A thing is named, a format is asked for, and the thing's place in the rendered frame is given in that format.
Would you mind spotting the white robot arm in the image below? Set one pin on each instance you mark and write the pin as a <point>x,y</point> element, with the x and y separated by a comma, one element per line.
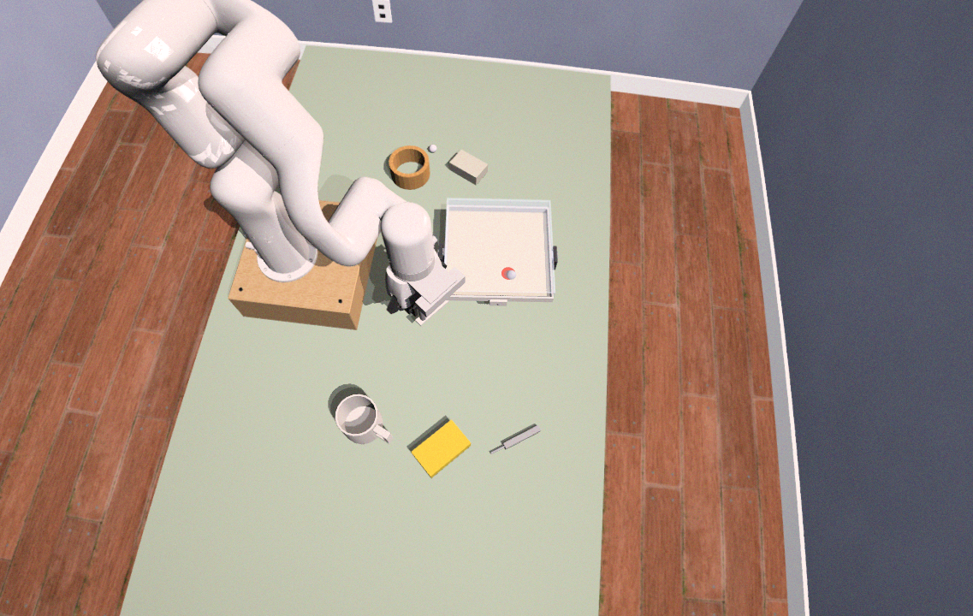
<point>241,93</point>

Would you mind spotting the white mug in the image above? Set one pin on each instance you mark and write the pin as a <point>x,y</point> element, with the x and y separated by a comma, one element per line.
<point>355,414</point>

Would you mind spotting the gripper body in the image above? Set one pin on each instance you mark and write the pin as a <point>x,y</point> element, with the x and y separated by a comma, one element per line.
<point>406,295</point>

